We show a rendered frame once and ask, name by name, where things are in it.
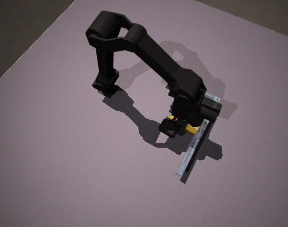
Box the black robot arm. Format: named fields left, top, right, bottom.
left=85, top=11, right=222, bottom=127

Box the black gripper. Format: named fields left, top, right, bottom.
left=159, top=103, right=189, bottom=138

